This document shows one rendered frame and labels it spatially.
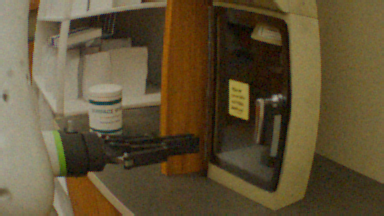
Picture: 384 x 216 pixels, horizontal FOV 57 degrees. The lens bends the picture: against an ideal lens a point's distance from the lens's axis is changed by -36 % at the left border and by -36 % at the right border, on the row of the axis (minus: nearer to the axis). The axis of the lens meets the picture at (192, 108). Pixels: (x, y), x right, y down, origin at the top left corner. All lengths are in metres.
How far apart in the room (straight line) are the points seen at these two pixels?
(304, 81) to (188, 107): 0.40
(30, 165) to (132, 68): 1.95
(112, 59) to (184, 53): 0.97
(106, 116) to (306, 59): 0.79
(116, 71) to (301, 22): 1.35
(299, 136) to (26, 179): 0.84
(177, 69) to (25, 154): 1.01
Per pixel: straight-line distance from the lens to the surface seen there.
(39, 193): 0.32
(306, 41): 1.04
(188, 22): 1.28
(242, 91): 1.16
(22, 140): 0.32
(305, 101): 1.06
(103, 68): 2.18
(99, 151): 0.85
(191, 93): 1.32
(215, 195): 1.22
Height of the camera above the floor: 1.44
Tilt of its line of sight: 14 degrees down
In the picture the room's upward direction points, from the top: 2 degrees clockwise
